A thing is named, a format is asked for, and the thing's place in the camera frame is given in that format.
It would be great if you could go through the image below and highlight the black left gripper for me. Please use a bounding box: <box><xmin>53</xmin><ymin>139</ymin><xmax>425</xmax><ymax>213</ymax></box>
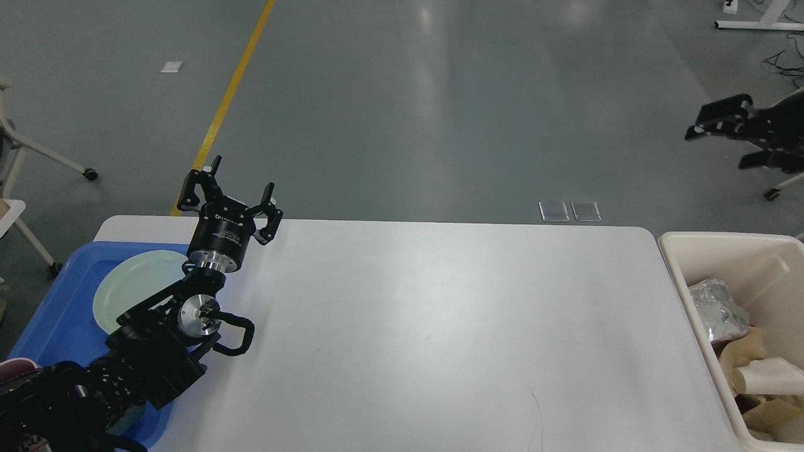
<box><xmin>177</xmin><ymin>156</ymin><xmax>283</xmax><ymax>274</ymax></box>

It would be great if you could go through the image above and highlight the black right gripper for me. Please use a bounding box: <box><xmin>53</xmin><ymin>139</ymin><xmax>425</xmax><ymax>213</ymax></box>
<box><xmin>685</xmin><ymin>88</ymin><xmax>803</xmax><ymax>174</ymax></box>

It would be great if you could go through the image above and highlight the light green plate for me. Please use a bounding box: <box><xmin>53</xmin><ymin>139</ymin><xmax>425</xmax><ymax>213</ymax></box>
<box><xmin>92</xmin><ymin>250</ymin><xmax>186</xmax><ymax>334</ymax></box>

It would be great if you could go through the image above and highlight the aluminium foil tray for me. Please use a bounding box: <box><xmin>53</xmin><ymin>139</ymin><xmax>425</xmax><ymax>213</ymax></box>
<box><xmin>687</xmin><ymin>278</ymin><xmax>750</xmax><ymax>346</ymax></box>

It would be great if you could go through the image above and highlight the white paper cup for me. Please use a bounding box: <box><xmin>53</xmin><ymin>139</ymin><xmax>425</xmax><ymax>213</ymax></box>
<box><xmin>731</xmin><ymin>357</ymin><xmax>803</xmax><ymax>396</ymax></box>

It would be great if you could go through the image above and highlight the brown paper bag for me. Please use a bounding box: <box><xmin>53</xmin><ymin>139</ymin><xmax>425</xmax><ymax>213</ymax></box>
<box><xmin>718</xmin><ymin>327</ymin><xmax>802</xmax><ymax>441</ymax></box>

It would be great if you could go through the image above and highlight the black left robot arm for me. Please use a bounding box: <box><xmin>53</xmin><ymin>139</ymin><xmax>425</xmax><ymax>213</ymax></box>
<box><xmin>2</xmin><ymin>156</ymin><xmax>283</xmax><ymax>451</ymax></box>

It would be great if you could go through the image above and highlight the white rolling chair right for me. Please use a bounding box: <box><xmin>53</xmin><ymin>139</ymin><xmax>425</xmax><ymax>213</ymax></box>
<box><xmin>762</xmin><ymin>173</ymin><xmax>804</xmax><ymax>202</ymax></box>

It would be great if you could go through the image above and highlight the white rolling chair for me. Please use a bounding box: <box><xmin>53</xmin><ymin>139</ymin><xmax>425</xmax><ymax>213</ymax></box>
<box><xmin>762</xmin><ymin>173</ymin><xmax>804</xmax><ymax>202</ymax></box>
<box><xmin>1</xmin><ymin>75</ymin><xmax>99</xmax><ymax>198</ymax></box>

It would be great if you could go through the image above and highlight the white table base far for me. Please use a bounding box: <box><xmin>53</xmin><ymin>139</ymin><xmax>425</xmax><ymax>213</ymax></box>
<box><xmin>713</xmin><ymin>1</ymin><xmax>803</xmax><ymax>33</ymax></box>

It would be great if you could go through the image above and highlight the beige plastic bin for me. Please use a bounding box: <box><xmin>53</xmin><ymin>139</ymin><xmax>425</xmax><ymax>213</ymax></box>
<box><xmin>658</xmin><ymin>232</ymin><xmax>803</xmax><ymax>451</ymax></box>

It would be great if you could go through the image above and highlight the white rolling chair left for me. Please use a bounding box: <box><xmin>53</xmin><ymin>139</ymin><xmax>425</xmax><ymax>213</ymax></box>
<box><xmin>1</xmin><ymin>75</ymin><xmax>99</xmax><ymax>198</ymax></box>

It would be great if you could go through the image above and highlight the blue plastic tray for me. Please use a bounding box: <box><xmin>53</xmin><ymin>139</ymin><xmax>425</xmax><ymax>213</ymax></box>
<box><xmin>0</xmin><ymin>242</ymin><xmax>195</xmax><ymax>449</ymax></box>

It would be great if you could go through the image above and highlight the small clear floor plate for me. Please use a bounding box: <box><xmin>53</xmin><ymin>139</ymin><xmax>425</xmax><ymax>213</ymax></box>
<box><xmin>539</xmin><ymin>201</ymin><xmax>570</xmax><ymax>223</ymax></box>

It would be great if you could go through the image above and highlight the pink mug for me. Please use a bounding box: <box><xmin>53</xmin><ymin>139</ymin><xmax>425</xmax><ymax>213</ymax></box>
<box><xmin>0</xmin><ymin>357</ymin><xmax>40</xmax><ymax>384</ymax></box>

